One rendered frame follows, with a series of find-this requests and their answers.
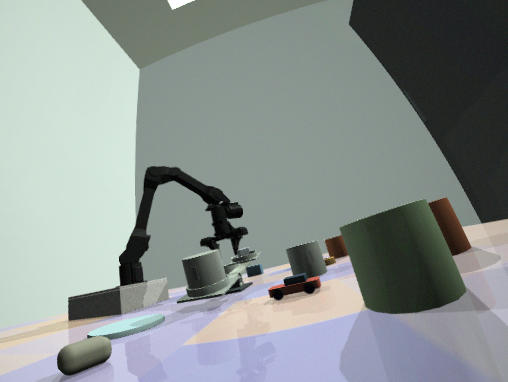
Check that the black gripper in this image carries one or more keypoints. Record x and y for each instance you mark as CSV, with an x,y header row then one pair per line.
x,y
222,232

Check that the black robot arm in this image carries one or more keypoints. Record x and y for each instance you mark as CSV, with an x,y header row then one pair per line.
x,y
131,270

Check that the tan ring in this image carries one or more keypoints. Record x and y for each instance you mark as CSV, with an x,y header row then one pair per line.
x,y
329,260

